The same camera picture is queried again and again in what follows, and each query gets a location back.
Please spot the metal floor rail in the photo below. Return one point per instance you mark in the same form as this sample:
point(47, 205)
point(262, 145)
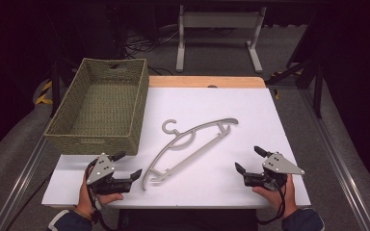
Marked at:
point(19, 189)
point(340, 160)

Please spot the yellow black floor tape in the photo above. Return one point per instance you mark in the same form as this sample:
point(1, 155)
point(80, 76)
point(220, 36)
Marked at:
point(277, 94)
point(45, 93)

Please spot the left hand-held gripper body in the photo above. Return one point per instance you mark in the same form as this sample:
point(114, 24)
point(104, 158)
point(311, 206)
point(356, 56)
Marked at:
point(101, 170)

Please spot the green woven basket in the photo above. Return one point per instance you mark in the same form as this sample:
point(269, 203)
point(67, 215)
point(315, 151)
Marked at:
point(102, 106)

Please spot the person's right hand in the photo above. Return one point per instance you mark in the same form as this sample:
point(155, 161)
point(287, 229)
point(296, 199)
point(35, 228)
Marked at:
point(284, 200)

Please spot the white paper sheet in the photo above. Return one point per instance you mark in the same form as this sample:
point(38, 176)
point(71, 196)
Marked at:
point(237, 106)

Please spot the person's left hand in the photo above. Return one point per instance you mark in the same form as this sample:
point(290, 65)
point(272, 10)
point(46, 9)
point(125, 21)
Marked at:
point(85, 200)

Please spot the grey plastic clothes hanger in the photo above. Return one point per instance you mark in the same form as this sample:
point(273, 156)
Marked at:
point(231, 121)

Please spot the white metal table frame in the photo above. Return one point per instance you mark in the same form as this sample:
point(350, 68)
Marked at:
point(180, 48)

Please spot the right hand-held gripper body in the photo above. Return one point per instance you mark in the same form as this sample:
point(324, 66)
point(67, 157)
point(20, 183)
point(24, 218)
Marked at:
point(277, 165)

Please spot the wooden table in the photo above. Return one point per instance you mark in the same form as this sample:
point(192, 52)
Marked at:
point(186, 82)

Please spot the black metal stand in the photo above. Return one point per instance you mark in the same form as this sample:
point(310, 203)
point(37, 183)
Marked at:
point(317, 89)
point(55, 86)

